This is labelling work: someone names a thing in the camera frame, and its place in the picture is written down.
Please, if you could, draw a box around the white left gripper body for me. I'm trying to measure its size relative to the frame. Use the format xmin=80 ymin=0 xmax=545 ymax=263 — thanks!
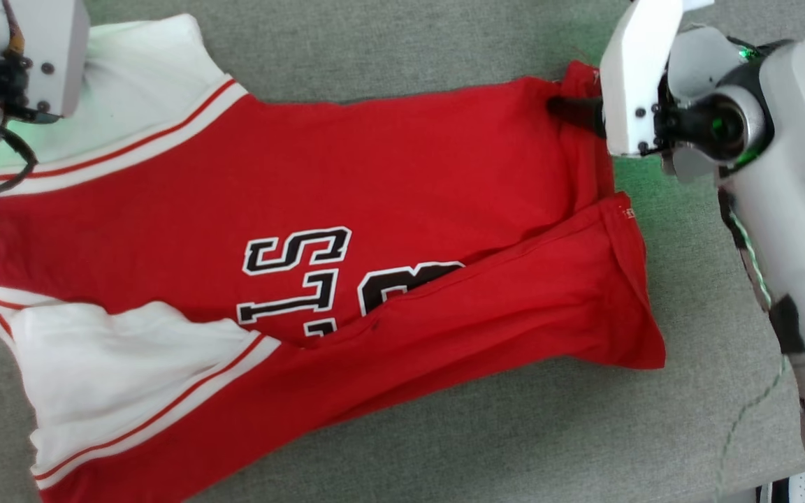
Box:
xmin=0 ymin=0 xmax=90 ymax=172

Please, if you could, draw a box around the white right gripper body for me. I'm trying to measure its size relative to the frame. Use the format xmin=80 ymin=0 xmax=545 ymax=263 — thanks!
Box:
xmin=600 ymin=0 xmax=714 ymax=159

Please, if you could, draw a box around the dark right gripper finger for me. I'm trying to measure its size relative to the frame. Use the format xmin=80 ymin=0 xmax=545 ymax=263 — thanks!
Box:
xmin=548 ymin=94 xmax=607 ymax=137

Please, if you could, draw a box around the red and white basketball jersey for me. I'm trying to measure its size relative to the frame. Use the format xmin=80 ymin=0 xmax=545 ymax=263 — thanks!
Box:
xmin=0 ymin=13 xmax=667 ymax=503

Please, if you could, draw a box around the green white twisted cable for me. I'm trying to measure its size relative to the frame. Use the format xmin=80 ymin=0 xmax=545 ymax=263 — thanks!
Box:
xmin=713 ymin=189 xmax=791 ymax=503

